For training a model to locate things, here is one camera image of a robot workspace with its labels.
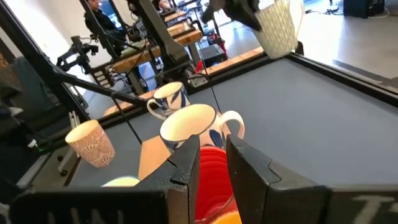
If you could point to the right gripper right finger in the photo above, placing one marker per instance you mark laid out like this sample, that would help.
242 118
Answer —
258 186

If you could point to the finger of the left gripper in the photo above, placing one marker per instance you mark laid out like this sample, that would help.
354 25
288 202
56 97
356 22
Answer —
248 15

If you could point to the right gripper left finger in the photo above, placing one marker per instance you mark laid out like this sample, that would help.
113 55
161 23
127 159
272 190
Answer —
174 183

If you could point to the white mug fine grey pattern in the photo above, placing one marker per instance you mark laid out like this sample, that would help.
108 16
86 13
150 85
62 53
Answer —
276 31

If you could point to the red ribbed cup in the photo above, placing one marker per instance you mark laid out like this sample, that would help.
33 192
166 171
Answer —
214 180

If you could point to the yellow cup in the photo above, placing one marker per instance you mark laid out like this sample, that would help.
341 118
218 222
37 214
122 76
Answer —
228 219

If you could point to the white mug blue leaf print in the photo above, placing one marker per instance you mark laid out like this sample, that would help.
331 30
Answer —
169 93
186 123

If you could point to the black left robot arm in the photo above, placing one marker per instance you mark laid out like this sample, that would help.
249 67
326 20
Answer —
168 40

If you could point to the wooden workbench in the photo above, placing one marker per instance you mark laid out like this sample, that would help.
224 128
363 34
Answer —
186 37

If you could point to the black box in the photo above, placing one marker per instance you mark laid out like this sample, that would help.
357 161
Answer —
213 54

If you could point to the black table clamp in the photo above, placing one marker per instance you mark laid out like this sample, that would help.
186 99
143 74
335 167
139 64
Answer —
300 49

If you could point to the red tag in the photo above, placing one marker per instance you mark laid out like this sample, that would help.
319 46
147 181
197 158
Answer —
199 66

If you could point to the orange pink patterned mug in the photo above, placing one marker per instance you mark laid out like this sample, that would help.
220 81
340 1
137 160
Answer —
93 149

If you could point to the black cabinet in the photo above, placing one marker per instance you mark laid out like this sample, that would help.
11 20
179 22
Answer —
360 7

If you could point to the person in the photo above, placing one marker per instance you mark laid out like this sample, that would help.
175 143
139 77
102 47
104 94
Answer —
104 21

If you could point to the white plastic clip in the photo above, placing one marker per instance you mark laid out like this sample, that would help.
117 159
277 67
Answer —
74 119

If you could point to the dark chair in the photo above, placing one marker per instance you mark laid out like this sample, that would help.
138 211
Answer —
28 81

